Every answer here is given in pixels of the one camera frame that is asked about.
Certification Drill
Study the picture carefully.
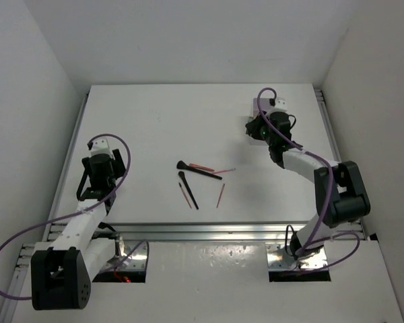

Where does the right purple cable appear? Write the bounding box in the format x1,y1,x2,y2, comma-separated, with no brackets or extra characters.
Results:
257,87,361,270

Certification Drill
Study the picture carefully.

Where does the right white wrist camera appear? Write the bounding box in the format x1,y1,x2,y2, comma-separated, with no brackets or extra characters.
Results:
269,98,288,112

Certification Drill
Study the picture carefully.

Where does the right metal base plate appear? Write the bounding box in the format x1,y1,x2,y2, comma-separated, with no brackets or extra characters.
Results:
266,244,328,272

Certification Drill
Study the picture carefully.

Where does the white divided organizer box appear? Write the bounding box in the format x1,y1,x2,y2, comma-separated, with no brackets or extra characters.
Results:
245,98,274,146

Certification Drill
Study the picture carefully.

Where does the aluminium rail frame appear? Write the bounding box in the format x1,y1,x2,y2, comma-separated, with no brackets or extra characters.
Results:
0,89,366,323

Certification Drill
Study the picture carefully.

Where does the thin pink lip brush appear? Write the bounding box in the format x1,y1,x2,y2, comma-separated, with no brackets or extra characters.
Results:
212,168,236,174

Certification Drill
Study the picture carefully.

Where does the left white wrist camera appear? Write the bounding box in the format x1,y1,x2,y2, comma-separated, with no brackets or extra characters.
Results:
88,137,112,157

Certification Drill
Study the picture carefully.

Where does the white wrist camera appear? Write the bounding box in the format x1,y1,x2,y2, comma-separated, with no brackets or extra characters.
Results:
88,137,112,157
269,98,288,112

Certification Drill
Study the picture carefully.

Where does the metal base plate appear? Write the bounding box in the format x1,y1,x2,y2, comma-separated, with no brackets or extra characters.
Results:
266,244,328,272
100,237,150,273

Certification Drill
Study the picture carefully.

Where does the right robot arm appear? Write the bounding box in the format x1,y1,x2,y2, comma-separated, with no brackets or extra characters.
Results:
245,112,371,259

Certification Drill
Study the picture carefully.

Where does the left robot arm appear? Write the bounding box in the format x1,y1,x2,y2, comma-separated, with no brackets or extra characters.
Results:
30,138,126,310

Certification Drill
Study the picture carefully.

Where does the large black makeup brush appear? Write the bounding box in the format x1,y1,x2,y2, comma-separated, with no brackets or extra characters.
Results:
176,161,223,180

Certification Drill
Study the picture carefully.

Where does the thin orange angled brush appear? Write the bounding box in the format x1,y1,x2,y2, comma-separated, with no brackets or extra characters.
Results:
216,183,226,209

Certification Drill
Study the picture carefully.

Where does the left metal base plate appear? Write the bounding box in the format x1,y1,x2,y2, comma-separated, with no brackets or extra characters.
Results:
100,237,150,273

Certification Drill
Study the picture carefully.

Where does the pink handle spoolie brush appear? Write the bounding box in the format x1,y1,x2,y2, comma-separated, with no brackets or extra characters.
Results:
178,182,192,209

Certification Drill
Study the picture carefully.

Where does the black brush pink handle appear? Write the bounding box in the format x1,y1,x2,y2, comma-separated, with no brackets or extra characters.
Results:
178,171,199,210

